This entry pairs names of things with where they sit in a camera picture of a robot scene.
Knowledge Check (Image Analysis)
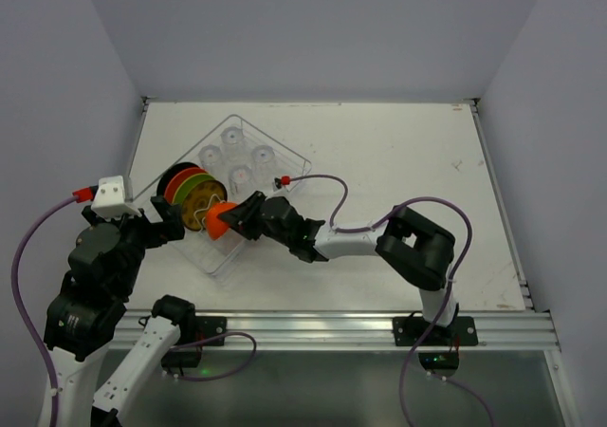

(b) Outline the orange bowl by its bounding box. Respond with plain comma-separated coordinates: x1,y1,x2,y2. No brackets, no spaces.
205,201,237,241

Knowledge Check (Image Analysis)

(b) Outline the orange plate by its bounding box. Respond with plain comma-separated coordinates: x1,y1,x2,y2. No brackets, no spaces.
164,167,206,204

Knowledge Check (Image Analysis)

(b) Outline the yellow patterned plate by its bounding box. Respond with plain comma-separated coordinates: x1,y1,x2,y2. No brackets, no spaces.
181,180,228,232

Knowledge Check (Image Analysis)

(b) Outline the clear cup front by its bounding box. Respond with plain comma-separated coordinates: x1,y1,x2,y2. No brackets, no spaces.
228,164,255,202

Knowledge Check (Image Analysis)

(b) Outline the clear cup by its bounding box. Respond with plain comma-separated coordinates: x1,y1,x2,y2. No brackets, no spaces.
251,145,278,185
221,126,248,159
198,144,225,176
228,164,255,202

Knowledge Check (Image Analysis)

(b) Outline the green plate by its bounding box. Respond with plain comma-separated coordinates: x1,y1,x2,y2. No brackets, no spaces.
173,173,214,204

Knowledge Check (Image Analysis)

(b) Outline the black plate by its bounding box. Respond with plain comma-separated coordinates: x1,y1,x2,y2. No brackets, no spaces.
156,161,199,195

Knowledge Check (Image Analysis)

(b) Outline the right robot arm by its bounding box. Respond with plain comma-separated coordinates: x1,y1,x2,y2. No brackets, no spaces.
216,192,458,328

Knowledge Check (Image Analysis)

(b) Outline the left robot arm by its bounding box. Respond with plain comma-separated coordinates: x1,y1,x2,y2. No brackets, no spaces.
39,195,195,426

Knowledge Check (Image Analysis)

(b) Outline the clear cup right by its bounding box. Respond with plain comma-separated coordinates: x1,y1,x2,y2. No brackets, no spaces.
251,145,278,185

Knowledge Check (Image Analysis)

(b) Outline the clear cup left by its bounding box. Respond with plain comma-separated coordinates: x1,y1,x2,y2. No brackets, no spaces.
198,144,225,176

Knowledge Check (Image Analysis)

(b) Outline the clear cup back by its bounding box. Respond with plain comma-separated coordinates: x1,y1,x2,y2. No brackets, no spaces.
221,126,248,159

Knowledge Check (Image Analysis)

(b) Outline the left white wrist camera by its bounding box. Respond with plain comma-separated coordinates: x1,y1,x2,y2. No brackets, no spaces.
91,176,141,220

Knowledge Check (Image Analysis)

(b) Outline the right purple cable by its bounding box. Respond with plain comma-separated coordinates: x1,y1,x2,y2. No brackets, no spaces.
272,174,497,427

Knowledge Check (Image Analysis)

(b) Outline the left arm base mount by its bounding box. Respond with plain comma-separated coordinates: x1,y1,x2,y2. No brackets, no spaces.
160,315,228,375

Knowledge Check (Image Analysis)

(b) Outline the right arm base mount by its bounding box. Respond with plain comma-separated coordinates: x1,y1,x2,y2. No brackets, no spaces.
392,311,479,376

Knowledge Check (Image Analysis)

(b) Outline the aluminium rail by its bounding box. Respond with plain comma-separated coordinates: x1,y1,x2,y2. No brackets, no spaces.
106,308,561,352

